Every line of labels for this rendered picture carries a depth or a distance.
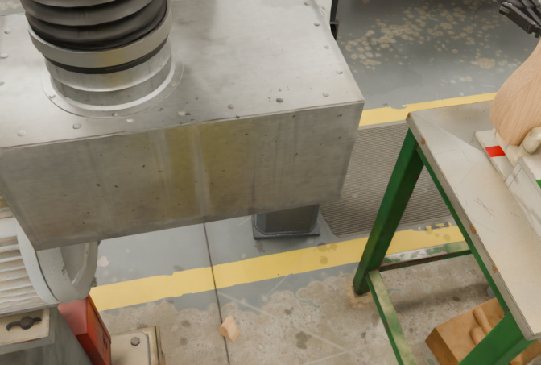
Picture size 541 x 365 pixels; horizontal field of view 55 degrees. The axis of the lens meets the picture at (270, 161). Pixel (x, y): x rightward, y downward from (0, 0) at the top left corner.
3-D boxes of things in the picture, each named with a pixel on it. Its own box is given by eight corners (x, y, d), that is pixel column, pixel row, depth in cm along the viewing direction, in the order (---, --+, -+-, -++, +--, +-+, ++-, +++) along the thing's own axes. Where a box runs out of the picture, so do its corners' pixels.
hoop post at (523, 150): (514, 169, 116) (533, 141, 109) (507, 159, 118) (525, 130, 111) (527, 167, 117) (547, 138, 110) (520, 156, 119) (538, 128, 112)
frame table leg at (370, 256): (354, 298, 196) (418, 138, 127) (350, 285, 199) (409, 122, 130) (368, 296, 197) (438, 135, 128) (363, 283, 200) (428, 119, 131)
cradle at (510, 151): (511, 168, 116) (517, 159, 113) (486, 132, 123) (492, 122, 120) (524, 166, 117) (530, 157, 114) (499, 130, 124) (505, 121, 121)
